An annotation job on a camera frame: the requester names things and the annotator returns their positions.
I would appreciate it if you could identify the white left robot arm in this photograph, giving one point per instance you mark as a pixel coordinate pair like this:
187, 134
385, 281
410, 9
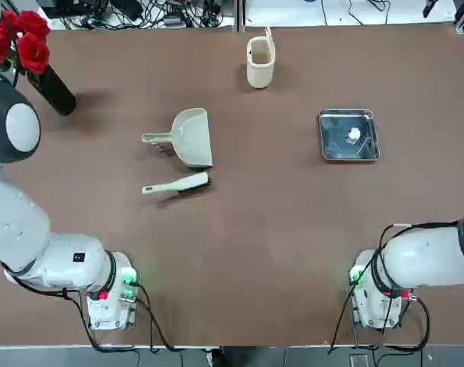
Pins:
21, 229

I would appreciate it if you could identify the red rose bouquet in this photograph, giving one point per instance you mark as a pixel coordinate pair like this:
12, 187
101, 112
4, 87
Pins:
33, 53

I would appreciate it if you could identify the beige plastic dustpan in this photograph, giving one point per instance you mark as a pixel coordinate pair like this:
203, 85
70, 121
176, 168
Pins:
193, 134

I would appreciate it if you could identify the square metal tray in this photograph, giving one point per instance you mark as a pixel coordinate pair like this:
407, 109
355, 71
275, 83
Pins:
348, 149

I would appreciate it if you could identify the white paper ball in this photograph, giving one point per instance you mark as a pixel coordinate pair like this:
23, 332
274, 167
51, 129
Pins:
353, 134

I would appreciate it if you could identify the beige bin with lid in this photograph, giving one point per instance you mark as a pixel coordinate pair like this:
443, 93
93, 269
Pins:
259, 72

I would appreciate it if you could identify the black cylindrical vase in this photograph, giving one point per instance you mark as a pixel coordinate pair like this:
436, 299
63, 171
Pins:
57, 93

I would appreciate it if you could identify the beige hand brush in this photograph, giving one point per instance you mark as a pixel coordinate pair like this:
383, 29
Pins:
185, 183

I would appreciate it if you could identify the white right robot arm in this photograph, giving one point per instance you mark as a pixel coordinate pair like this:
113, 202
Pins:
419, 260

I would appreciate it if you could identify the black finned power supply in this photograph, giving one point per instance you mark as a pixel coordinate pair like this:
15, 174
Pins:
75, 7

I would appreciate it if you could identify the aluminium profile post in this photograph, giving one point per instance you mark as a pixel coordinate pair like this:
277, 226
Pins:
239, 15

